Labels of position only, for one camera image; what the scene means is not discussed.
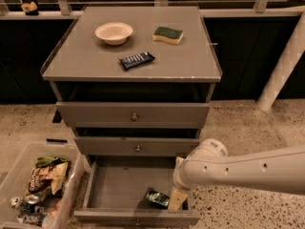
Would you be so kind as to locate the green chip bag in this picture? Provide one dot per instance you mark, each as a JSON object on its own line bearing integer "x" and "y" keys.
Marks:
{"x": 45, "y": 161}

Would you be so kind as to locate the grey top drawer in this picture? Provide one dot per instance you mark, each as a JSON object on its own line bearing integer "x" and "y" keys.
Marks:
{"x": 133, "y": 115}

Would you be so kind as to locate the dark blue snack bar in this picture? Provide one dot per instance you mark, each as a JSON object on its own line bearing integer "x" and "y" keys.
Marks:
{"x": 136, "y": 60}

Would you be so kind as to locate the grey open bottom drawer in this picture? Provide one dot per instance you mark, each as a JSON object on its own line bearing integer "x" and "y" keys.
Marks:
{"x": 117, "y": 189}

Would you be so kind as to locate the silver top soda can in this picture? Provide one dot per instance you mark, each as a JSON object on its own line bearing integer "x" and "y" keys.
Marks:
{"x": 32, "y": 200}

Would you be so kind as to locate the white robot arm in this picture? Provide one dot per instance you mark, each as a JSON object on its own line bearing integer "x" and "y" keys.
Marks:
{"x": 281, "y": 170}

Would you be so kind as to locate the green soda can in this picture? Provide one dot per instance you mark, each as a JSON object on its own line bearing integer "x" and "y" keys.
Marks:
{"x": 157, "y": 199}

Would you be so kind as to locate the grey middle drawer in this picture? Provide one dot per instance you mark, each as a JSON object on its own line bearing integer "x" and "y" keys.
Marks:
{"x": 135, "y": 146}

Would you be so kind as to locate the white paper bowl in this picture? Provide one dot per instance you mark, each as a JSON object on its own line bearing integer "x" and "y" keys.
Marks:
{"x": 114, "y": 33}

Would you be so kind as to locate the clear plastic bin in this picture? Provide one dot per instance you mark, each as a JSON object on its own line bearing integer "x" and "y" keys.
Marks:
{"x": 16, "y": 183}

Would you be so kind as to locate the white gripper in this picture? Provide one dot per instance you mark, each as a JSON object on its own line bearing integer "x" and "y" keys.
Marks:
{"x": 179, "y": 177}

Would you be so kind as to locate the small yellow black object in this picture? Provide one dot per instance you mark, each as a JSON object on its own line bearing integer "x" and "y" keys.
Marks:
{"x": 30, "y": 8}

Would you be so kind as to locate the green yellow sponge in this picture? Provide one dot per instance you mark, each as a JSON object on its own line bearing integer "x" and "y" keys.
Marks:
{"x": 168, "y": 35}

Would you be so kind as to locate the grey drawer cabinet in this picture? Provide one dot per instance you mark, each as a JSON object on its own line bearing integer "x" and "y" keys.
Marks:
{"x": 135, "y": 81}

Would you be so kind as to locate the white can bin corner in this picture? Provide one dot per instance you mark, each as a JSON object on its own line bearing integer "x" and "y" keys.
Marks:
{"x": 16, "y": 201}

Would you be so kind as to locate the brown chip bag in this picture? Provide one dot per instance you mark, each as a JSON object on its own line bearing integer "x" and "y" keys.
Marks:
{"x": 53, "y": 176}

